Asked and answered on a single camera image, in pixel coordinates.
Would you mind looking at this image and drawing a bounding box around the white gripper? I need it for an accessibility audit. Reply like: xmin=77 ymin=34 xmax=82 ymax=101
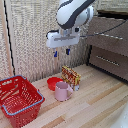
xmin=45 ymin=27 xmax=81 ymax=58

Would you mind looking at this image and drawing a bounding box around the pink mug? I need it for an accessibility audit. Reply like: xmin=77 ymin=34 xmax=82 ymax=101
xmin=54 ymin=81 xmax=74 ymax=102

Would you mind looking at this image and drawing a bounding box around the red plastic shopping basket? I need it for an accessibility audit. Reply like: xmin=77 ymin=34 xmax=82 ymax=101
xmin=0 ymin=75 xmax=46 ymax=128

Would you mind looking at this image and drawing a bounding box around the red yellow snack box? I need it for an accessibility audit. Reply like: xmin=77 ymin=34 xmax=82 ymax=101
xmin=60 ymin=65 xmax=82 ymax=92

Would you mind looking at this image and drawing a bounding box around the red bowl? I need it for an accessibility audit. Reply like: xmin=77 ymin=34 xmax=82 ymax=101
xmin=46 ymin=76 xmax=64 ymax=92

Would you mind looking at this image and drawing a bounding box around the brown drawer cabinet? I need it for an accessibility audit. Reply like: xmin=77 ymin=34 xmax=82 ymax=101
xmin=86 ymin=9 xmax=128 ymax=82

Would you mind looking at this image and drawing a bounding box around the silver drawer handle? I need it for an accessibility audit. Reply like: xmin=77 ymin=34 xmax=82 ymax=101
xmin=93 ymin=31 xmax=124 ymax=40
xmin=95 ymin=55 xmax=121 ymax=67

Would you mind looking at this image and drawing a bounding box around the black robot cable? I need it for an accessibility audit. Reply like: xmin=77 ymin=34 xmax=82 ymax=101
xmin=80 ymin=19 xmax=128 ymax=38

